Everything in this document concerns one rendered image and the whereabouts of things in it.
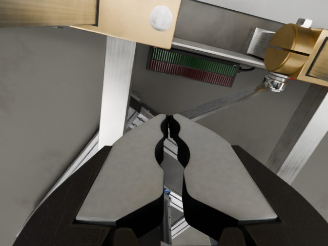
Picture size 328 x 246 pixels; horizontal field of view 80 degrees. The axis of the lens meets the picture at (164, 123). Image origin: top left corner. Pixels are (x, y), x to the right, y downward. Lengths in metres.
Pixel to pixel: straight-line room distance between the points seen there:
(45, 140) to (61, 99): 0.32
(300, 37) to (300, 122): 0.11
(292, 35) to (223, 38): 0.16
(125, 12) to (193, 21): 0.19
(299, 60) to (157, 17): 0.15
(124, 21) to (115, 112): 0.10
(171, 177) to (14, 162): 1.06
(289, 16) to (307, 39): 0.28
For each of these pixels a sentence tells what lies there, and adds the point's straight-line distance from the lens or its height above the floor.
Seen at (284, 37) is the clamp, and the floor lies 0.85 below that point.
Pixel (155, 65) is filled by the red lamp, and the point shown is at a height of 0.70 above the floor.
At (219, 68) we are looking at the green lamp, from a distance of 0.39.
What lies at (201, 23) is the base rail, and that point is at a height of 0.70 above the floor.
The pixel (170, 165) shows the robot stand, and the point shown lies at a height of 0.21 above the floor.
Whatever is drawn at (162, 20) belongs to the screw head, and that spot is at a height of 0.88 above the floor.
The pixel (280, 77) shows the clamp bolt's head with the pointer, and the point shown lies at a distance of 0.26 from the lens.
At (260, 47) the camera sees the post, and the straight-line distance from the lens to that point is 0.36.
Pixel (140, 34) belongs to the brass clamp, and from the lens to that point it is 0.21.
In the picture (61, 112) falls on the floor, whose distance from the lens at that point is 1.31.
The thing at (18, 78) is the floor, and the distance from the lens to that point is 1.35.
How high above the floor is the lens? 1.07
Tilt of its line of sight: 63 degrees down
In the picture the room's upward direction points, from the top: 178 degrees clockwise
